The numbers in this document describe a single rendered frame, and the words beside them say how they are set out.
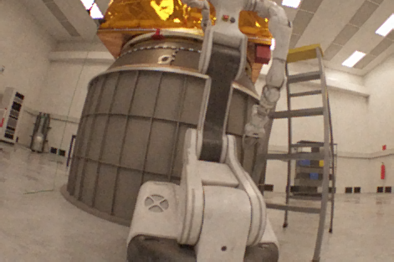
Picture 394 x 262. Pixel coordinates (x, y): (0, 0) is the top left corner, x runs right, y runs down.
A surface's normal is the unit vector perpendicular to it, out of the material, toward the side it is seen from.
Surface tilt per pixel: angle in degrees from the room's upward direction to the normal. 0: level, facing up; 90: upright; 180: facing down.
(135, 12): 88
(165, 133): 90
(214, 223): 90
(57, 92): 90
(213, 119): 110
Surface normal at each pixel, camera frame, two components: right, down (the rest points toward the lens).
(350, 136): -0.04, -0.28
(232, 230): 0.22, -0.24
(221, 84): 0.10, 0.09
